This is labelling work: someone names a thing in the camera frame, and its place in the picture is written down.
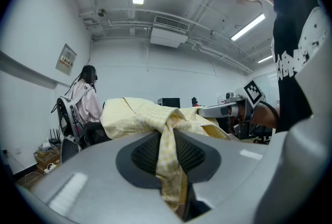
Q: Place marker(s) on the black computer tower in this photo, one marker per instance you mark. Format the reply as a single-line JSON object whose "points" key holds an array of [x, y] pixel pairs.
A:
{"points": [[168, 102]]}

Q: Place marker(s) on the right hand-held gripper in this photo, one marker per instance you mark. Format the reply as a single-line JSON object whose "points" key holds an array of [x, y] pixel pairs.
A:
{"points": [[250, 96]]}

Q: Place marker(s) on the black router with antennas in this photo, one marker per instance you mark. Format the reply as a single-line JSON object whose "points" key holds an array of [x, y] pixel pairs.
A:
{"points": [[54, 139]]}

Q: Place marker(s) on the round ceiling sensor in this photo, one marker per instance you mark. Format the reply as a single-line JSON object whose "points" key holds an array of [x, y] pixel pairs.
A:
{"points": [[101, 12]]}

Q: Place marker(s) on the black swivel chair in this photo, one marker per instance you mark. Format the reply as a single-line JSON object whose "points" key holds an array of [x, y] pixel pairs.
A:
{"points": [[262, 133]]}

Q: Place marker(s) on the grey wall electrical panel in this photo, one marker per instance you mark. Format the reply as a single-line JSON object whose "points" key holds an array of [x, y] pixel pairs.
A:
{"points": [[66, 59]]}

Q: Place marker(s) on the white power strip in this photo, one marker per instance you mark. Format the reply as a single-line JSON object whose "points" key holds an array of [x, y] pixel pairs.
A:
{"points": [[50, 168]]}

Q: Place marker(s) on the grey mesh office chair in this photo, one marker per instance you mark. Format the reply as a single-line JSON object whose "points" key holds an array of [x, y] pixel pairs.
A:
{"points": [[68, 124]]}

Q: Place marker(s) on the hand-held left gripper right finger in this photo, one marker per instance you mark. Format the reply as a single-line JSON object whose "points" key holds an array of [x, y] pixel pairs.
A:
{"points": [[241, 179]]}

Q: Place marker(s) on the yellow checked clothing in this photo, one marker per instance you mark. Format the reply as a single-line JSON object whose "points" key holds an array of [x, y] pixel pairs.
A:
{"points": [[135, 116]]}

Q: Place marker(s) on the black printed t-shirt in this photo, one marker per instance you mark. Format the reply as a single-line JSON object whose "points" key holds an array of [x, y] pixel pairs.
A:
{"points": [[290, 44]]}

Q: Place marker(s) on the white ceiling air conditioner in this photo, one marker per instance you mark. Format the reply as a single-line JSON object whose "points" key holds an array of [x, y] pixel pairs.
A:
{"points": [[169, 32]]}

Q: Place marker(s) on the person's right hand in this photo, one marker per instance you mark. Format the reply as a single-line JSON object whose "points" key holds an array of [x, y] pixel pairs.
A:
{"points": [[240, 114]]}

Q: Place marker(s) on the person's right forearm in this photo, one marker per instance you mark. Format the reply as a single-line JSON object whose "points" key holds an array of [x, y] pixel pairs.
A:
{"points": [[264, 117]]}

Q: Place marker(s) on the cardboard boxes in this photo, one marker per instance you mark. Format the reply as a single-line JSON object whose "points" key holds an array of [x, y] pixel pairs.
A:
{"points": [[46, 159]]}

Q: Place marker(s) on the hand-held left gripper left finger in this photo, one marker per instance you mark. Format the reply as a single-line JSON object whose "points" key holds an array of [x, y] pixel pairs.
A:
{"points": [[85, 192]]}

